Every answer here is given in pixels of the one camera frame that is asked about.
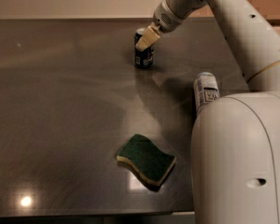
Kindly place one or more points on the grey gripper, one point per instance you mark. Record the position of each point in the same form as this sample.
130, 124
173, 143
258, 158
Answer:
165, 20

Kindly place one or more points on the blue pepsi can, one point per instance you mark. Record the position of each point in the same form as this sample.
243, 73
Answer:
142, 59

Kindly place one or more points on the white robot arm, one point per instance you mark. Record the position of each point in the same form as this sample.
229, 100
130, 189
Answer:
235, 141

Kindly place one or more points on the green and yellow sponge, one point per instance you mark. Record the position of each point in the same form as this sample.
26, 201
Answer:
149, 162

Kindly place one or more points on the clear plastic water bottle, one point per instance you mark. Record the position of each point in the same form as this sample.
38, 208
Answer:
205, 90

